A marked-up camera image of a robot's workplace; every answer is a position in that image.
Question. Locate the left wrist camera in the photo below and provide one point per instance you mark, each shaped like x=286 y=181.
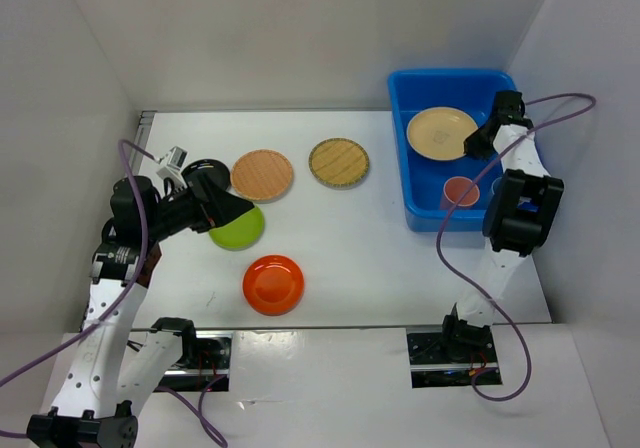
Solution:
x=169 y=166

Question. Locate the blue plastic bin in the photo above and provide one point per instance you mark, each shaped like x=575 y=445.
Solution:
x=422 y=179

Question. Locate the black round plate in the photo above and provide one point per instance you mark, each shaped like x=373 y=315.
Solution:
x=216 y=170

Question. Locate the beige round plate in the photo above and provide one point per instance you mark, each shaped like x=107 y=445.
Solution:
x=439 y=133

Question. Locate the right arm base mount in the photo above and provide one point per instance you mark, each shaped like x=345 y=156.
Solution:
x=432 y=366

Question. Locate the light brown woven plate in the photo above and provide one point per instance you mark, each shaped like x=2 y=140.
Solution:
x=262 y=175

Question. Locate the green round plate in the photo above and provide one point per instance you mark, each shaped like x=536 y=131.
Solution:
x=241 y=233

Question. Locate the blue plastic cup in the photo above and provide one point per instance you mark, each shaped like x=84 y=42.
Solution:
x=495 y=189

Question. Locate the pink plastic cup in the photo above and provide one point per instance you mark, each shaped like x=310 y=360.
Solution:
x=459 y=190

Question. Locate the orange round plate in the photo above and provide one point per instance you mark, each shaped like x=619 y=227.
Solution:
x=273 y=285

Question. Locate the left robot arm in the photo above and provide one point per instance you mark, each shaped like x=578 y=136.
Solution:
x=101 y=399

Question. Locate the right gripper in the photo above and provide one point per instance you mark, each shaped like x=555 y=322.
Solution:
x=473 y=149

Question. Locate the bamboo pattern round plate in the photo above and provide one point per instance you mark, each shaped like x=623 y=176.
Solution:
x=339 y=163

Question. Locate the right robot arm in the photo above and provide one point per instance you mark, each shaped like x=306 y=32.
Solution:
x=517 y=221

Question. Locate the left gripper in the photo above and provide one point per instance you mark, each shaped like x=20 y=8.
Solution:
x=220 y=206

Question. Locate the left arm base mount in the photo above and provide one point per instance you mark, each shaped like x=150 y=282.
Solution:
x=208 y=369

